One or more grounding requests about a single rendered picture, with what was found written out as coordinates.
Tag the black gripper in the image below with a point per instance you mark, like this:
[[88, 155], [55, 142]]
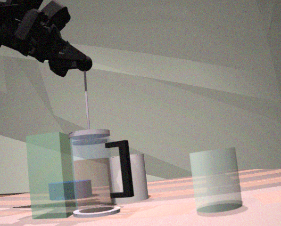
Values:
[[45, 43]]

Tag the glass french press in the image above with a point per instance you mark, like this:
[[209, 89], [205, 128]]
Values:
[[92, 166]]

